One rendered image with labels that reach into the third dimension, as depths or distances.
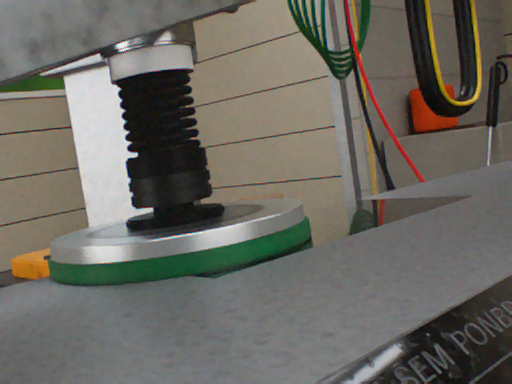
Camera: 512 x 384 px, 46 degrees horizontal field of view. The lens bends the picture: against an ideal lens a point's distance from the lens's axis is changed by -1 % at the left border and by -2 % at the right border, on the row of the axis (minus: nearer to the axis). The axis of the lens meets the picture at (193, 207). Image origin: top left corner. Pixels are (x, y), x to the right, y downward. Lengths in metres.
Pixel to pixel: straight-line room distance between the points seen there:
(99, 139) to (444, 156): 2.35
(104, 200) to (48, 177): 6.10
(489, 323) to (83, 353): 0.18
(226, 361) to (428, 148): 3.16
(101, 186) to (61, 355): 1.01
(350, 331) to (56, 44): 0.24
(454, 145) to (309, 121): 3.27
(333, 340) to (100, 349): 0.10
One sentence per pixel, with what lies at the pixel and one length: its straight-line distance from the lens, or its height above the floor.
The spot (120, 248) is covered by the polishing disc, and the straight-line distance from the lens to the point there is 0.42.
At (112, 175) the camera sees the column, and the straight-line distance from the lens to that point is 1.27.
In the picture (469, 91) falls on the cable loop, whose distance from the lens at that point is 1.14.
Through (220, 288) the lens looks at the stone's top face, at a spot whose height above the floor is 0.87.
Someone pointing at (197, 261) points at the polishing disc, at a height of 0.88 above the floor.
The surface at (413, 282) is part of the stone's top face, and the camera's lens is 0.32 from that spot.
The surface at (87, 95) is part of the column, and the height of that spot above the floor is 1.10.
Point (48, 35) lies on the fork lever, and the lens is 0.39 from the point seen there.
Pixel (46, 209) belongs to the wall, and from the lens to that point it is 7.33.
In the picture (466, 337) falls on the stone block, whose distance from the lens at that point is 0.27.
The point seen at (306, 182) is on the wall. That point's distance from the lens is 6.52.
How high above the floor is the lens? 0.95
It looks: 5 degrees down
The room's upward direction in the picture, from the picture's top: 9 degrees counter-clockwise
